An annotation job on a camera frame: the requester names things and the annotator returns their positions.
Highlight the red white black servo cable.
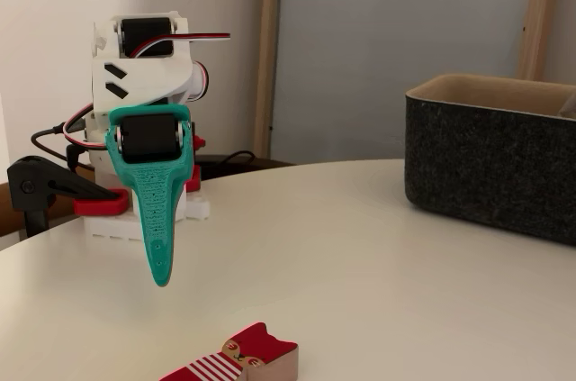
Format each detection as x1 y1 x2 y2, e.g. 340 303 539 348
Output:
128 31 232 59
62 104 112 150

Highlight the dark grey felt basket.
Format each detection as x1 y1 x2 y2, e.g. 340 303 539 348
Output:
403 73 576 247

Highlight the black clamp with red pad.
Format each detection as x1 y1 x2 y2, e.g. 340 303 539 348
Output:
182 122 207 194
6 154 131 238

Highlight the wooden shelf post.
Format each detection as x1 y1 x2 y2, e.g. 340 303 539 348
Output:
250 0 285 160
516 0 566 83

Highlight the black USB cable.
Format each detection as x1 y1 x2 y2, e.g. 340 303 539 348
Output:
30 122 98 170

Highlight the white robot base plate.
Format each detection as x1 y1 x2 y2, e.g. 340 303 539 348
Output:
83 191 212 242

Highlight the black power plug cable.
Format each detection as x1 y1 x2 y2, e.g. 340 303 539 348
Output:
66 141 87 170

